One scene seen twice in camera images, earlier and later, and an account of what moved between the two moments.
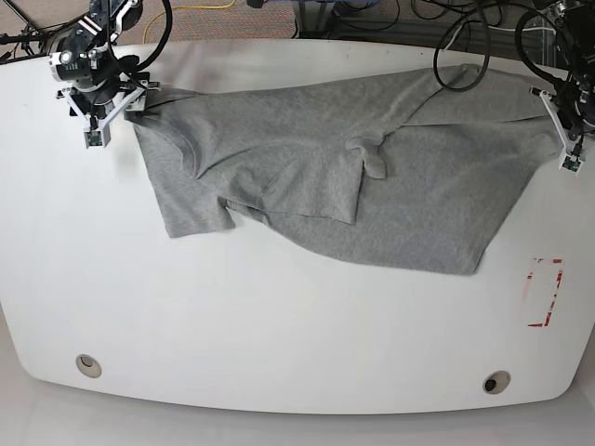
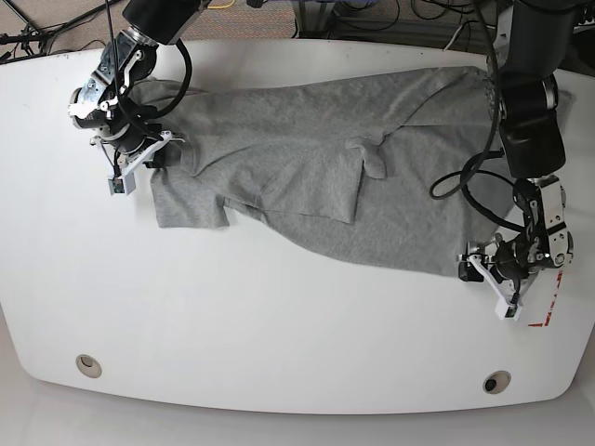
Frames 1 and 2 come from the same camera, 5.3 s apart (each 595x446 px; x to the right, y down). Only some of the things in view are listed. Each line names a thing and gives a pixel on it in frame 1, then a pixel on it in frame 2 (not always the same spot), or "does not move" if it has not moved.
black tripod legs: x=22 y=50 does not move
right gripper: x=99 y=104 -> x=128 y=163
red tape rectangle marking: x=555 y=293 does not move
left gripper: x=572 y=139 -> x=504 y=287
